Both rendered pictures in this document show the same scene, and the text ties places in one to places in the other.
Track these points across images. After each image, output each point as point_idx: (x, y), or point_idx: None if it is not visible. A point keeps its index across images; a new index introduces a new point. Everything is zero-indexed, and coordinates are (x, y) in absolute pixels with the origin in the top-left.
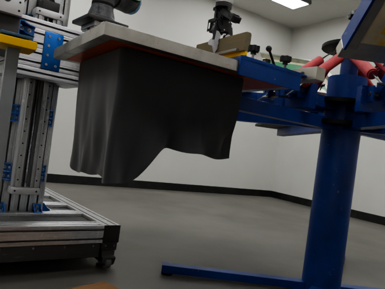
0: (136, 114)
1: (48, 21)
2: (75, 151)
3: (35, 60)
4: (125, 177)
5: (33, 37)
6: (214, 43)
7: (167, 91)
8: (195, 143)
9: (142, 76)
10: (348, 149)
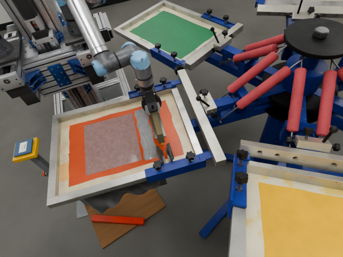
0: (97, 199)
1: (46, 43)
2: None
3: (54, 84)
4: (108, 206)
5: (43, 75)
6: (146, 112)
7: None
8: (140, 191)
9: None
10: None
